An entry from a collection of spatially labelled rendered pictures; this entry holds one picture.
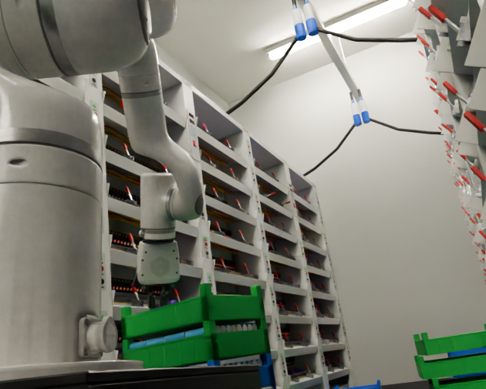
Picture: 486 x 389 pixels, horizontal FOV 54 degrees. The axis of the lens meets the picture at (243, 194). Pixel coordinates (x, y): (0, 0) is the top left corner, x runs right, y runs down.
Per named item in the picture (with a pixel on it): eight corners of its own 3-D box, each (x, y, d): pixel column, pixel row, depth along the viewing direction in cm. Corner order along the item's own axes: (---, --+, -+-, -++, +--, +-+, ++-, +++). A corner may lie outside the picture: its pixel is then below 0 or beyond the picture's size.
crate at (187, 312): (266, 318, 115) (261, 285, 118) (208, 320, 100) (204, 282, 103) (181, 336, 132) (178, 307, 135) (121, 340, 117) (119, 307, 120)
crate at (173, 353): (271, 352, 113) (266, 318, 115) (213, 360, 97) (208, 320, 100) (184, 367, 130) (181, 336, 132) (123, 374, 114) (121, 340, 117)
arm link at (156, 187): (184, 226, 117) (152, 224, 120) (185, 172, 116) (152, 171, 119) (167, 230, 109) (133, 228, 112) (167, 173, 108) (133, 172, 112)
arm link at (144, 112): (196, 86, 106) (210, 212, 116) (135, 89, 111) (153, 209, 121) (177, 91, 98) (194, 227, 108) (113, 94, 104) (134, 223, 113)
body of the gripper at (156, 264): (139, 238, 110) (139, 286, 110) (182, 237, 113) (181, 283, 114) (134, 234, 117) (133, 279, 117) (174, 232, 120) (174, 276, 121)
